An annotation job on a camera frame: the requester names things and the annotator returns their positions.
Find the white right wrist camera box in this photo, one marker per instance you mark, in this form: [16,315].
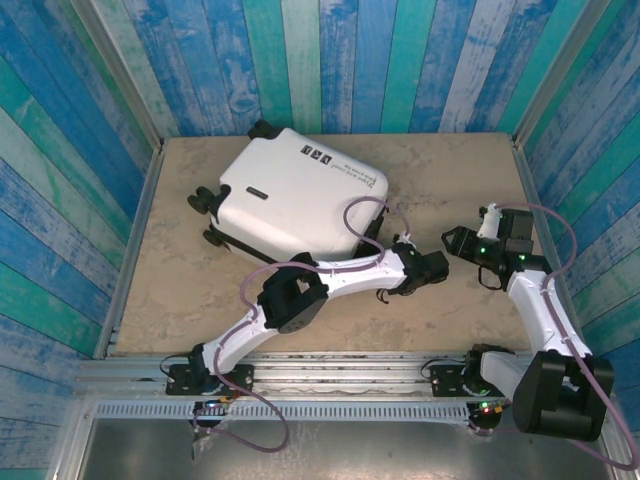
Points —
[489,225]

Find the small circuit board with LEDs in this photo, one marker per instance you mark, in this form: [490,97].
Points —
[492,407]
[215,404]

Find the aluminium frame post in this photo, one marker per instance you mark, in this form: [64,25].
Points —
[560,75]
[120,80]

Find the aluminium table side rail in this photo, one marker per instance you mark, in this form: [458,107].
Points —
[130,250]
[550,200]

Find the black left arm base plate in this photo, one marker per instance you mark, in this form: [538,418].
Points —
[240,380]

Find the white hard-shell suitcase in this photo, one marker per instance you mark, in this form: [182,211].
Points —
[300,200]

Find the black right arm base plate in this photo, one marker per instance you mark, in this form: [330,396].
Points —
[445,382]

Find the steel sheet plate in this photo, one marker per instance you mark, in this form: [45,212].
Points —
[350,450]

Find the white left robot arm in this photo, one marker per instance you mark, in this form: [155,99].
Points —
[350,274]

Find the aluminium mounting rail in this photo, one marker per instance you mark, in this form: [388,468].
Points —
[340,375]

